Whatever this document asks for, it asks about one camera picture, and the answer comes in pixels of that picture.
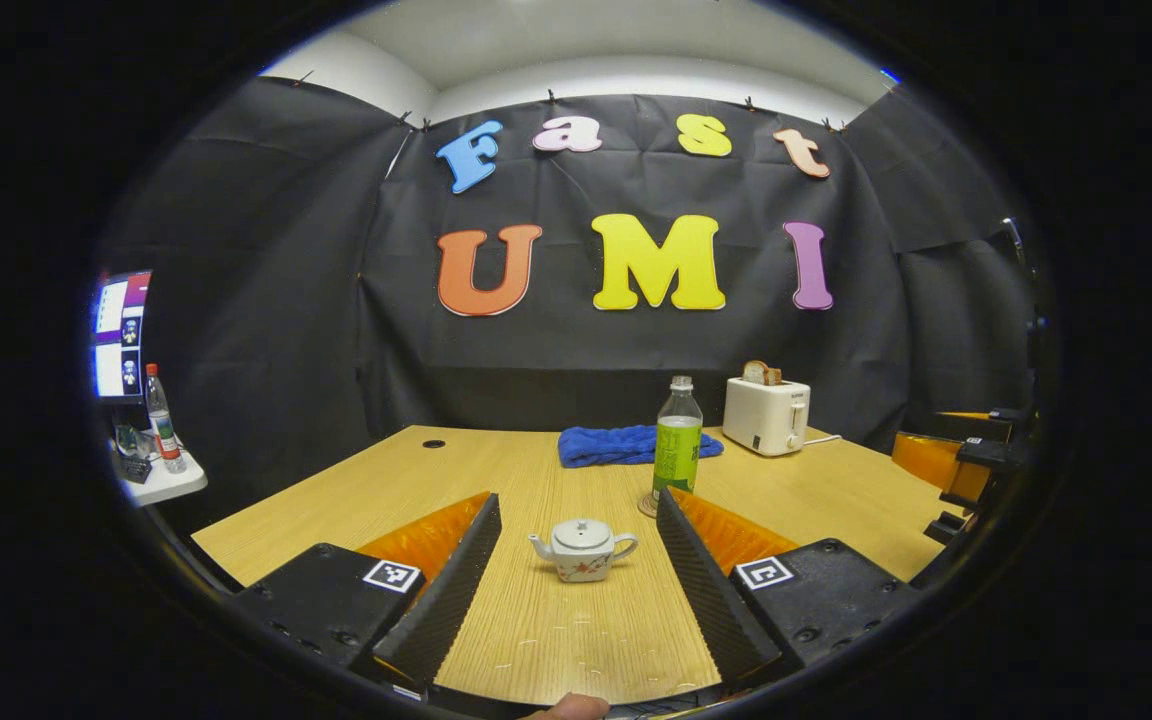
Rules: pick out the small black device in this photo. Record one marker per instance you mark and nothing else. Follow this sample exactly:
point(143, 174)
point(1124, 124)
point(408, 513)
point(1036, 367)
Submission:
point(136, 470)

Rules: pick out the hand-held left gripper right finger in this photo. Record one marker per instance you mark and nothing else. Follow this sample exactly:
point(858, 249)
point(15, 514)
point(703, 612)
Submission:
point(706, 590)

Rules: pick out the bread slice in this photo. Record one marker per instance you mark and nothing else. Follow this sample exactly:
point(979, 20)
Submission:
point(761, 374)

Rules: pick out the blue towel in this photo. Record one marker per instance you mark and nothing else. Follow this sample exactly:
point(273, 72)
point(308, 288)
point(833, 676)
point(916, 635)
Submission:
point(606, 447)

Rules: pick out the black backdrop cloth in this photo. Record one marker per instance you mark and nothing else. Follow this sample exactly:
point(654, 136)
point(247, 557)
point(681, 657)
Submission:
point(286, 300)

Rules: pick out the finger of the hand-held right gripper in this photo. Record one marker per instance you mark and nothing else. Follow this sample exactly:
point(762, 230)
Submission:
point(976, 418)
point(926, 460)

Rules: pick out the green label water bottle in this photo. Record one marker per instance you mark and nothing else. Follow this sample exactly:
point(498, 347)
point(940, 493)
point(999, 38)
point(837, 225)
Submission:
point(678, 450)

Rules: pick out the computer monitor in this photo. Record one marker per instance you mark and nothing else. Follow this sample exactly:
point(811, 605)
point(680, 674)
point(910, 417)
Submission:
point(121, 335)

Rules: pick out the round wooden coaster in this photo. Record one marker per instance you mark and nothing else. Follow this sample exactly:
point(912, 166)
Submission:
point(646, 505)

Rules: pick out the clear bottle with red cap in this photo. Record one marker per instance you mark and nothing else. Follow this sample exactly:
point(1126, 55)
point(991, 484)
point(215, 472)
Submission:
point(164, 430)

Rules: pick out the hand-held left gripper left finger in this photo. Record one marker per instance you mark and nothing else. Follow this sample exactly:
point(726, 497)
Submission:
point(456, 590)

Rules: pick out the white side table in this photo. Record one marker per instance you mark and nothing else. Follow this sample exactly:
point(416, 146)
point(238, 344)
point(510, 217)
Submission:
point(176, 485)

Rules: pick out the white toaster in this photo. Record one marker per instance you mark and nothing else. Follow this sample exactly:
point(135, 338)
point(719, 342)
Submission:
point(766, 420)

